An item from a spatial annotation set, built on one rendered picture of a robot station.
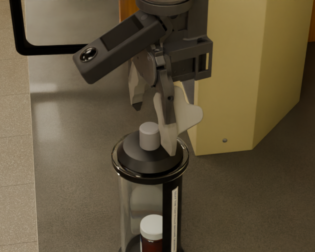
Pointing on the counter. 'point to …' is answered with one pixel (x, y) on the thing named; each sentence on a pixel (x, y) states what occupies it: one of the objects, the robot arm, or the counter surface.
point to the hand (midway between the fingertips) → (149, 129)
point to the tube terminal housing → (249, 71)
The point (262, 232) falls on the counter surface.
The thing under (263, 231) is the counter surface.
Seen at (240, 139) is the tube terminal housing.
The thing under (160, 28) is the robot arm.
